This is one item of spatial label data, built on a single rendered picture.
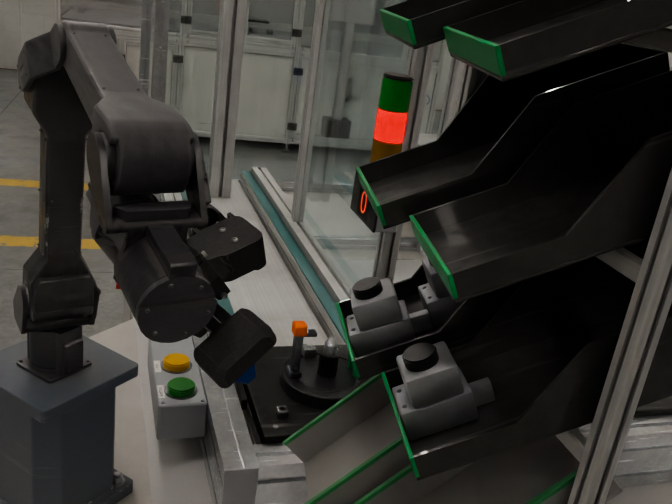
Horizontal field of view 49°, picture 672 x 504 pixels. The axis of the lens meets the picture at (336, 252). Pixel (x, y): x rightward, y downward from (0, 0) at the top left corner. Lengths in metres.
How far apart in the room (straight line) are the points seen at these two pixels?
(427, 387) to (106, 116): 0.33
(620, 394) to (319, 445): 0.44
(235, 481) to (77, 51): 0.56
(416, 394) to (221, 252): 0.20
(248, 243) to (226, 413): 0.49
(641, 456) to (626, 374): 0.70
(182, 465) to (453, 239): 0.64
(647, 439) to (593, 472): 0.64
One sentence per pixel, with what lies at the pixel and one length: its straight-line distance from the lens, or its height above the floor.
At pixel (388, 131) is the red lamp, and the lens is 1.19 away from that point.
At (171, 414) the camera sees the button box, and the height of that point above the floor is 0.94.
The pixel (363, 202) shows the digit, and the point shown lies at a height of 1.20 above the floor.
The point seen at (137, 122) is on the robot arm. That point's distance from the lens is 0.55.
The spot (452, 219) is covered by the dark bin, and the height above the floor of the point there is 1.37.
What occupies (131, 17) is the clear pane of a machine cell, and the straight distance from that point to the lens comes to 6.23.
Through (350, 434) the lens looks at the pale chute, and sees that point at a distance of 0.91.
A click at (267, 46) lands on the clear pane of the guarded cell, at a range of 2.30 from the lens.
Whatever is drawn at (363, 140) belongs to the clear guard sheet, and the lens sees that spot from 1.41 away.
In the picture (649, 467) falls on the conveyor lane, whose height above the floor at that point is 0.90.
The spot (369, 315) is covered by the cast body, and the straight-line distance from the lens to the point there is 0.73.
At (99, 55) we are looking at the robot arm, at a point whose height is 1.47.
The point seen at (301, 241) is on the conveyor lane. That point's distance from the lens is 1.70.
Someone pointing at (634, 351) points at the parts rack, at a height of 1.33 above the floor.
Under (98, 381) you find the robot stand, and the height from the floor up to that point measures 1.06.
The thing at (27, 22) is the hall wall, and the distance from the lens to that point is 9.12.
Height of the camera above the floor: 1.56
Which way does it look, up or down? 21 degrees down
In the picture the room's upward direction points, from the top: 8 degrees clockwise
